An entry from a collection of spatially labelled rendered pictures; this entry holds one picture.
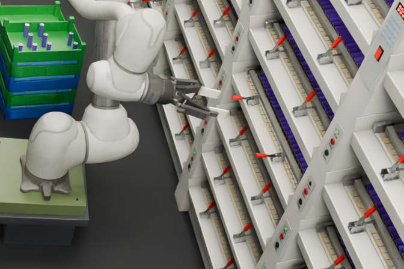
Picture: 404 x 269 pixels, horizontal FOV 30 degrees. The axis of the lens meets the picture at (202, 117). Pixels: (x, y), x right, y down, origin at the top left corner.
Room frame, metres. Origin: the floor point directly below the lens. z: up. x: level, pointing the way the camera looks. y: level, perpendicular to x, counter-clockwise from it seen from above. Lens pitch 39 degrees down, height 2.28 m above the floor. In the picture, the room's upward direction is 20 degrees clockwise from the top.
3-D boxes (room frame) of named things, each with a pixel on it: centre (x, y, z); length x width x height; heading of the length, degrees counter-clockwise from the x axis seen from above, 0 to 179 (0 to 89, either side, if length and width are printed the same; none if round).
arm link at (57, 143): (1.86, 0.46, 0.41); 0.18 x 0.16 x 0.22; 127
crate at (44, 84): (2.46, 0.73, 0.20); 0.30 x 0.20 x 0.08; 126
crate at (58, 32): (2.46, 0.73, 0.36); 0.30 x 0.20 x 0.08; 126
